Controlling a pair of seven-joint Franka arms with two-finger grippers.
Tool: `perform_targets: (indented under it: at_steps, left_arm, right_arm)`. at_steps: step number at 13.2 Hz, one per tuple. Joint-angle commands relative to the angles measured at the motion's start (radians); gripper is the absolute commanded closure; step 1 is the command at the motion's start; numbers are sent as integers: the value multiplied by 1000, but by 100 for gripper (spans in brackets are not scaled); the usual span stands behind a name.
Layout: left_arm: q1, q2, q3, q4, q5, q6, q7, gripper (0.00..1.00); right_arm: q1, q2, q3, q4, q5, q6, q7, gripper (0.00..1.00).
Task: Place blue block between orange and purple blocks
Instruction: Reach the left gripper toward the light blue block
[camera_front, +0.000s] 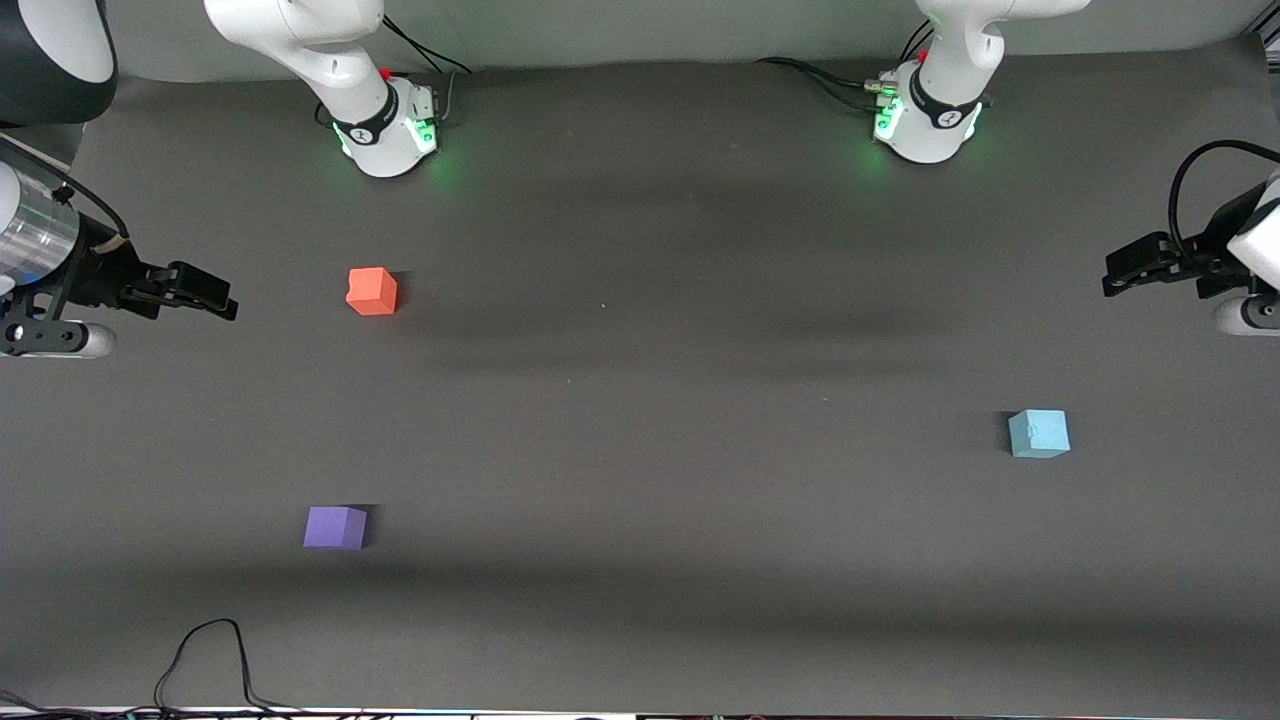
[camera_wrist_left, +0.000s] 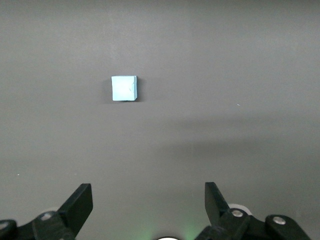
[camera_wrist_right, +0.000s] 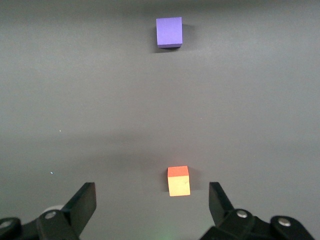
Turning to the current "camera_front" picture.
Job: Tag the dark grey table mat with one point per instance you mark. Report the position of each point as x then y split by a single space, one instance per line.
700 500

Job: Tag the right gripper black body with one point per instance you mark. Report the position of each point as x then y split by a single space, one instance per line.
103 275

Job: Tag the purple foam block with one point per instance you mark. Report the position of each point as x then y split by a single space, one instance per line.
334 528

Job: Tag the light blue foam block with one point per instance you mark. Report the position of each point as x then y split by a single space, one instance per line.
1038 433

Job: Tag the aluminium frame rail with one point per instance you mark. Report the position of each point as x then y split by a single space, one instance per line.
1268 25

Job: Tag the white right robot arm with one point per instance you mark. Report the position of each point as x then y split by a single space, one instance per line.
355 60

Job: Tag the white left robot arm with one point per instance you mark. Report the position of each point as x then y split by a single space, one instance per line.
940 60

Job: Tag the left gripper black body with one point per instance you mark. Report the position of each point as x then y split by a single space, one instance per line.
1203 262

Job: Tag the orange foam block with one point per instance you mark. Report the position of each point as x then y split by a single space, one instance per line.
371 291

